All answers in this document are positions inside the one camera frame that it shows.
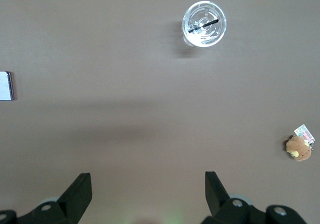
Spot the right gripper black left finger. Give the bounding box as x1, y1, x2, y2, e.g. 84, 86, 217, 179
0, 172, 93, 224

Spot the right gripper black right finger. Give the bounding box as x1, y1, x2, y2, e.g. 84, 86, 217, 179
201, 171, 307, 224

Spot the brown plush toy with tag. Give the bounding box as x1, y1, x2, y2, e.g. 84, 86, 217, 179
285, 124, 316, 163

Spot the clear plastic lidded cup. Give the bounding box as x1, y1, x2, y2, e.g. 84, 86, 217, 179
181, 0, 228, 48

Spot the black drinking straw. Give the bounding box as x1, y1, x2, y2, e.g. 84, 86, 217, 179
188, 19, 220, 33

